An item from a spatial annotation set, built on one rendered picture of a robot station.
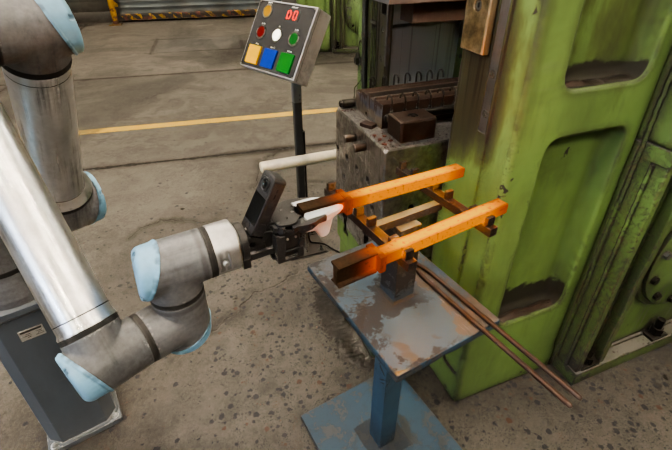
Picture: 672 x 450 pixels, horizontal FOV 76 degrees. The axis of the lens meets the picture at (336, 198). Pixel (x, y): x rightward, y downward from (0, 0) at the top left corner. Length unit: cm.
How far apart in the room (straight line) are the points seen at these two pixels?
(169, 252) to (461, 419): 127
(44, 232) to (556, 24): 101
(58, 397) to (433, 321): 116
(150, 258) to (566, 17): 92
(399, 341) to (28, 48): 89
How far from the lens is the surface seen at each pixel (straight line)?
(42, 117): 105
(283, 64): 174
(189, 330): 81
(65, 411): 173
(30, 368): 157
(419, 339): 101
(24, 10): 91
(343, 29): 621
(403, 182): 91
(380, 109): 135
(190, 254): 73
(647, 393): 207
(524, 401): 184
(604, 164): 144
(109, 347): 78
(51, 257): 78
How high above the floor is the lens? 144
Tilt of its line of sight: 32 degrees down
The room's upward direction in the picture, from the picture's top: straight up
